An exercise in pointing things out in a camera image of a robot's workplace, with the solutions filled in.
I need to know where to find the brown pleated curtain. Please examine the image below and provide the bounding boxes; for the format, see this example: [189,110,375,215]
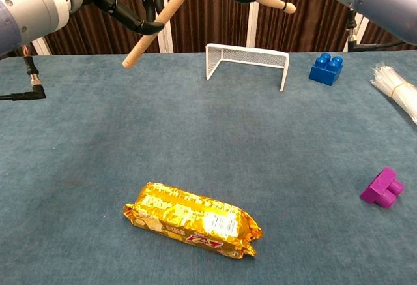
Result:
[0,0,417,59]

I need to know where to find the white mesh goal rack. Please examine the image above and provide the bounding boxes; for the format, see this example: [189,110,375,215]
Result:
[205,42,290,93]

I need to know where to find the blue building block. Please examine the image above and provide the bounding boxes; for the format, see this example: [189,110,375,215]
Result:
[309,52,344,87]

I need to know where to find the clear plastic straw bundle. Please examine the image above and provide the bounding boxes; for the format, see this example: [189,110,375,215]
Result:
[370,63,417,123]

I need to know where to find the teal table mat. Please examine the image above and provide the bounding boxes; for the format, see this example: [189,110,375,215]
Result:
[0,51,417,285]

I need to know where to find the gold foil snack packet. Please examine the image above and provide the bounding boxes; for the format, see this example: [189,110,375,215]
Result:
[122,181,263,260]

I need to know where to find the purple building block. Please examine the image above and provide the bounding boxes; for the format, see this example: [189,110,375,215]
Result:
[359,166,405,210]

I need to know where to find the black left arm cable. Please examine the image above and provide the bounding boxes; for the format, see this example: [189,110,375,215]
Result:
[0,45,47,102]

